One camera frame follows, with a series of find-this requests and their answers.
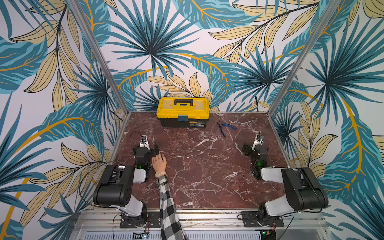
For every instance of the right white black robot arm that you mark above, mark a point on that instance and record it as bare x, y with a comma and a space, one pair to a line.
303, 192

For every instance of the left aluminium frame post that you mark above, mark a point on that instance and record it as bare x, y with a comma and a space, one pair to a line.
90, 37

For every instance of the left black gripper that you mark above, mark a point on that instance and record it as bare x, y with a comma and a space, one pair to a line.
153, 150

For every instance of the mannequin hand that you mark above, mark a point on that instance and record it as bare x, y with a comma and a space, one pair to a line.
159, 163

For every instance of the beige wrist watch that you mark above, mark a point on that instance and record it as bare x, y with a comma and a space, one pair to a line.
160, 173

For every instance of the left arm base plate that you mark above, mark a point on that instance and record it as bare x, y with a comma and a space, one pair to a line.
149, 219

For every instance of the right aluminium frame post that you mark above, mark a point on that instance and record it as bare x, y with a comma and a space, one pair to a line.
323, 21

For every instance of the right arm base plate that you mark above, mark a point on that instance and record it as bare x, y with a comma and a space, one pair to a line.
253, 219

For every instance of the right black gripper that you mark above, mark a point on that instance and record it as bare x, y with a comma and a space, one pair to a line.
249, 149

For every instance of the yellow black toolbox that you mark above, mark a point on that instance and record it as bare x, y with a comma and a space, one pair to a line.
174, 112

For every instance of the checkered sleeve forearm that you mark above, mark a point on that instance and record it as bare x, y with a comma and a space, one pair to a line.
170, 225

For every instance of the aluminium frame post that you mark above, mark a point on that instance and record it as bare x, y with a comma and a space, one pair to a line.
90, 37
323, 21

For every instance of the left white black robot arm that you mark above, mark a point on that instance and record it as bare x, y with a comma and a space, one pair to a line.
115, 187

